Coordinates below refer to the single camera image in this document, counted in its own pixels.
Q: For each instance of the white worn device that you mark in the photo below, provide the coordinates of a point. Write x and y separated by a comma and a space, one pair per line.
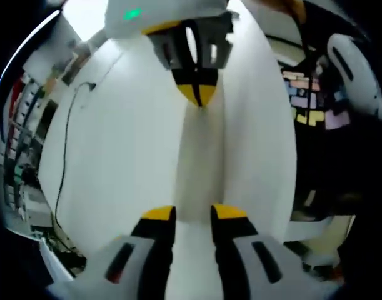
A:
353, 72

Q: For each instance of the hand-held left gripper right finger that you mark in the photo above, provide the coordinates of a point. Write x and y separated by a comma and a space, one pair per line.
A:
256, 265

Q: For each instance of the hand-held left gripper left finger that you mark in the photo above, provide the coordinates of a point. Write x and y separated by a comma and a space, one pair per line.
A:
128, 265

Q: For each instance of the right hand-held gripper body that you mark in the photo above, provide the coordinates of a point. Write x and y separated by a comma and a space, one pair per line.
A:
165, 11

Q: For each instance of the shelf with white bins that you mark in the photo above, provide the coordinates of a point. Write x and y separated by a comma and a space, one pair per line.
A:
18, 131

